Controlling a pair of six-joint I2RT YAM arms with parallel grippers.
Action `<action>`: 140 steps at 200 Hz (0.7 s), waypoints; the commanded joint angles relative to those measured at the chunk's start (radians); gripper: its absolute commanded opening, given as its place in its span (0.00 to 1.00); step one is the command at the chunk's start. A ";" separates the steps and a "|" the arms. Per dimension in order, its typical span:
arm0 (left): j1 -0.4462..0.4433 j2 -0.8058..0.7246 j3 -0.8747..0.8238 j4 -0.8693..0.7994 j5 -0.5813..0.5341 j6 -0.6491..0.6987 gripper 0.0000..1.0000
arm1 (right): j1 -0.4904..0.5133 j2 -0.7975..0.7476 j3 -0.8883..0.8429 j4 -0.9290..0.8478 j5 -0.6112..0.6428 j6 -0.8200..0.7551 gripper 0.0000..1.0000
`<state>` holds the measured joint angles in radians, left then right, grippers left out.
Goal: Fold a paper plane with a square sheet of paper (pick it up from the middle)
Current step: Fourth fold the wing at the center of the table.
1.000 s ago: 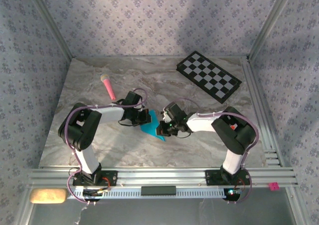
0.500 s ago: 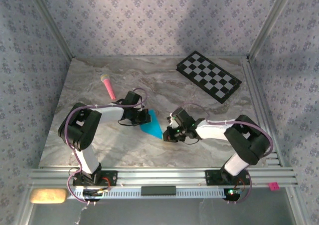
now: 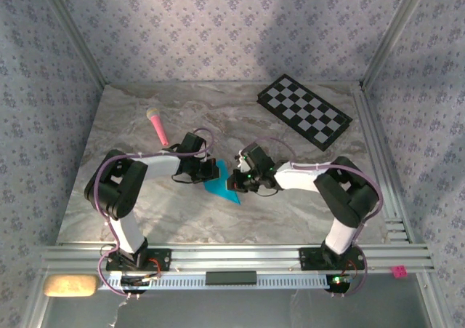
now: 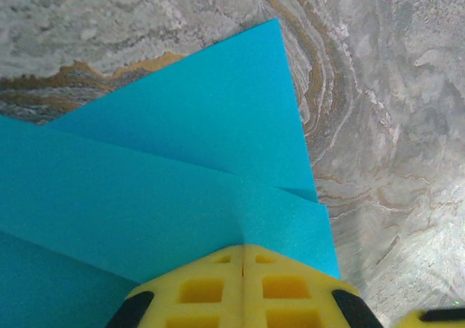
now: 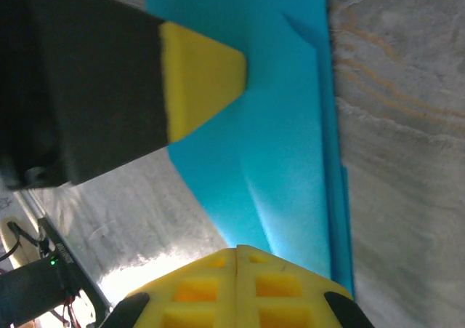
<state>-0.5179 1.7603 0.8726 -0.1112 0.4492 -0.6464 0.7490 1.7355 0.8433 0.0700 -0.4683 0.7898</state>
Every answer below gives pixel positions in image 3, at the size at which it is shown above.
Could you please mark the blue paper sheet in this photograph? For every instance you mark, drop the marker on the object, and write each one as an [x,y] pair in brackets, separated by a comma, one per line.
[221,191]

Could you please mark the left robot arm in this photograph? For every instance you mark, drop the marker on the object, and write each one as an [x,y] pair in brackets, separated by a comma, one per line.
[160,166]

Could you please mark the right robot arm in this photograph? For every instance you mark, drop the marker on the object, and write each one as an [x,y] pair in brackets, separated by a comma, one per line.
[298,177]

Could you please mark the pink toy microphone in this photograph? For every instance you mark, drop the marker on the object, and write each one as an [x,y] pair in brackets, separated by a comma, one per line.
[158,126]

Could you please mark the black white chessboard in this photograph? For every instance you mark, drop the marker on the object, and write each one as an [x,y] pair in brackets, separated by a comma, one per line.
[301,106]

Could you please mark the black round controller board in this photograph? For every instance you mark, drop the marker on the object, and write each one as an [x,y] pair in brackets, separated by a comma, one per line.
[338,283]
[135,281]

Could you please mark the tan sponge block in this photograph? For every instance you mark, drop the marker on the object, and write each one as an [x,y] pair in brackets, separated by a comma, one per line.
[70,285]

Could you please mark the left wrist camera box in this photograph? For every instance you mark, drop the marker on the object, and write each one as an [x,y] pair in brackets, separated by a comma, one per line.
[206,157]

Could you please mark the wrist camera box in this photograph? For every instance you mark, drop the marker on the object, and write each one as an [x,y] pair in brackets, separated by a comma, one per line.
[240,162]
[206,157]

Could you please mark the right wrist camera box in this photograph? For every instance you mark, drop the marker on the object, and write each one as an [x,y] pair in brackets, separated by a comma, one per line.
[240,162]

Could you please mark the long aluminium base rail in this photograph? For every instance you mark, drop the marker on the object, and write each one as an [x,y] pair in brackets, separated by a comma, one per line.
[236,257]

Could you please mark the black box on duct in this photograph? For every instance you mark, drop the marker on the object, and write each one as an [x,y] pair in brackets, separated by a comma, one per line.
[231,278]

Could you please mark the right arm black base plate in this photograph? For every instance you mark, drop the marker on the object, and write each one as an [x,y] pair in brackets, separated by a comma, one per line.
[310,259]

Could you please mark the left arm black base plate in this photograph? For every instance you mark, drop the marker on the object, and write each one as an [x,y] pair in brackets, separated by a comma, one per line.
[160,260]

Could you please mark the aluminium side rail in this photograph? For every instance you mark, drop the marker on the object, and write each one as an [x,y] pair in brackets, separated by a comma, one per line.
[363,106]

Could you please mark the aluminium frame post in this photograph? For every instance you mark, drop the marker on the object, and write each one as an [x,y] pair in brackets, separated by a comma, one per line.
[76,33]
[394,33]
[34,306]
[432,302]

